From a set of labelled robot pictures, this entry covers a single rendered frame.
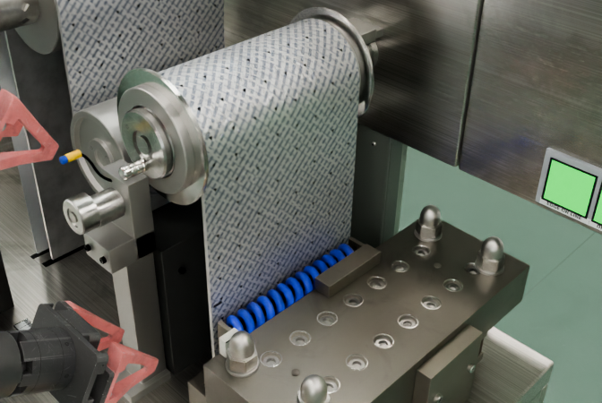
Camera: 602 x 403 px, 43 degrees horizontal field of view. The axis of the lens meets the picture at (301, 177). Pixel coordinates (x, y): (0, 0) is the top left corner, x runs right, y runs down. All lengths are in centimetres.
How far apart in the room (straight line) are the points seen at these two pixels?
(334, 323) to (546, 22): 40
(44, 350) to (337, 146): 40
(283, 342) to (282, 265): 11
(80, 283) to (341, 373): 48
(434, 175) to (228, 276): 229
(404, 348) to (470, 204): 212
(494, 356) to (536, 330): 141
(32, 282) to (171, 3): 47
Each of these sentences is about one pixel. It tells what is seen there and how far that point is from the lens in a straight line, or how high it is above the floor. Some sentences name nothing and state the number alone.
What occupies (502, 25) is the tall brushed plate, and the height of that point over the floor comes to 134.
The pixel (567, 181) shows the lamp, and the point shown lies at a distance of 88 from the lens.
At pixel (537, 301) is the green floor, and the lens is 258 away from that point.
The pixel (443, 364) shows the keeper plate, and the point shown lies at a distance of 87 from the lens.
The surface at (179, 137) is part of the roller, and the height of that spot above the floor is 128.
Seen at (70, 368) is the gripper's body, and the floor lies 112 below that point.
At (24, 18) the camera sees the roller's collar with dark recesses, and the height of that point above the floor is 132.
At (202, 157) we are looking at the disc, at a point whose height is 126.
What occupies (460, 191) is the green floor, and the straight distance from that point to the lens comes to 303.
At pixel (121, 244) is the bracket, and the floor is 114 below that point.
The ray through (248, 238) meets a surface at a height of 112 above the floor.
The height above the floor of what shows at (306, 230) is 109.
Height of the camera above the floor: 164
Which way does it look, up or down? 33 degrees down
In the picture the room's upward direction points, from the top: 1 degrees clockwise
